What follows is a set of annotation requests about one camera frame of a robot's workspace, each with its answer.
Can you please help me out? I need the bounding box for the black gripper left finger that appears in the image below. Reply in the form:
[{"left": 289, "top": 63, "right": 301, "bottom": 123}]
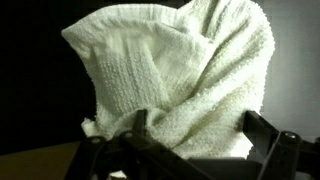
[{"left": 63, "top": 109, "right": 214, "bottom": 180}]

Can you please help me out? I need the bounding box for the white cloth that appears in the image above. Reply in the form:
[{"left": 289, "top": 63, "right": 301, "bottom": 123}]
[{"left": 60, "top": 0, "right": 277, "bottom": 160}]

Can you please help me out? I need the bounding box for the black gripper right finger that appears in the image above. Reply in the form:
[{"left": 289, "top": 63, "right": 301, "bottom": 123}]
[{"left": 241, "top": 110, "right": 320, "bottom": 180}]

